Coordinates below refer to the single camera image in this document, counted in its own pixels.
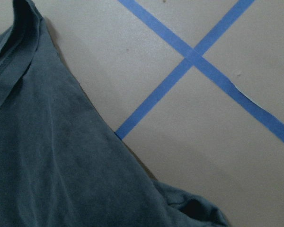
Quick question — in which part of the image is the black printed t-shirt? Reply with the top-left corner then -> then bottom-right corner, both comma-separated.
0,0 -> 228,227

